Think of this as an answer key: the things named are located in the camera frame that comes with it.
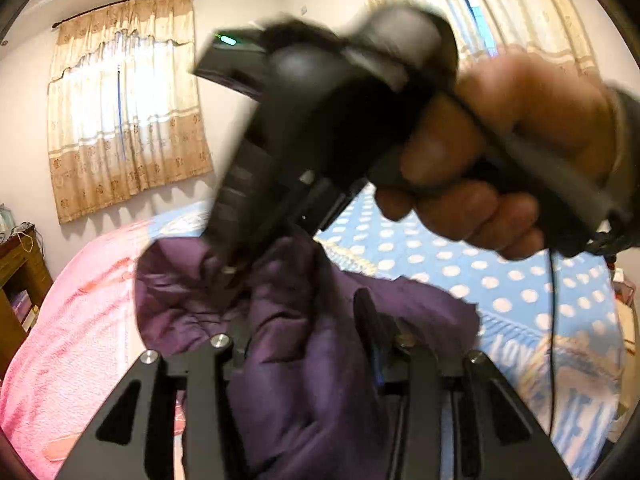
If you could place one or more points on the blue polka-dot blanket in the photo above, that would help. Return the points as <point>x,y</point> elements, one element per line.
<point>450,270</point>

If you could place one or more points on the person's right hand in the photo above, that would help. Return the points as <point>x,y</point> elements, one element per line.
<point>550,105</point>

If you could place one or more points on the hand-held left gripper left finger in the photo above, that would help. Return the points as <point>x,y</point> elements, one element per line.
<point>215,375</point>

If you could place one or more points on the beige patterned curtain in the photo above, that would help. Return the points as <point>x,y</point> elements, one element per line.
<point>530,10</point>

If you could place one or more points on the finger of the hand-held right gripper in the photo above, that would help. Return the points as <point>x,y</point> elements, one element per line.
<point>245,210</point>

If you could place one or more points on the purple quilted jacket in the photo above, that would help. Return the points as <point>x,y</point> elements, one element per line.
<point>300,360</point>

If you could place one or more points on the pink blanket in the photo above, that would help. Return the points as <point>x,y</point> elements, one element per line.
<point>75,310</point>

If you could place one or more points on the left window curtain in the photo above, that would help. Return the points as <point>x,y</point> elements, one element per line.
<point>100,160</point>

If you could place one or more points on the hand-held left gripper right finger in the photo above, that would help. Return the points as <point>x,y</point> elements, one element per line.
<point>375,340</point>

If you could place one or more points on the wooden desk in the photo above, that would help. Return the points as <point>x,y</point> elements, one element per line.
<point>20,270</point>

